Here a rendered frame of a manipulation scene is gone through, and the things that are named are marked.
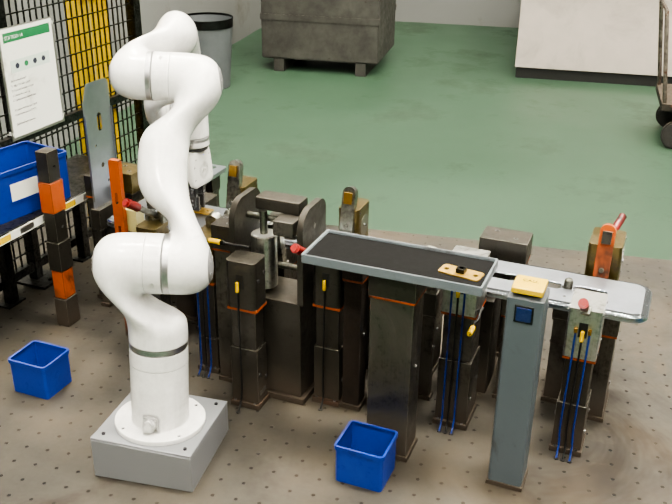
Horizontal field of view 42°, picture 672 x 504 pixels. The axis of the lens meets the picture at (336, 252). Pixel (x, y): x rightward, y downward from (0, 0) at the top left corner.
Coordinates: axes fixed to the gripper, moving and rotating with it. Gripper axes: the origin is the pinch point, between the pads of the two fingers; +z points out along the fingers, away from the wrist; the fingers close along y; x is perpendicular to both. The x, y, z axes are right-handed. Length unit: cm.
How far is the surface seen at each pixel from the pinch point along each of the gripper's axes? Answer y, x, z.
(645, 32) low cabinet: 621, -79, 57
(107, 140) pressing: -0.8, 26.5, -13.9
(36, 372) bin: -54, 14, 26
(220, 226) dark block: -30.0, -24.3, -8.6
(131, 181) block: 4.0, 23.5, -0.8
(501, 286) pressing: -11, -86, 3
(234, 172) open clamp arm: 10.1, -6.2, -5.8
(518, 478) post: -42, -98, 30
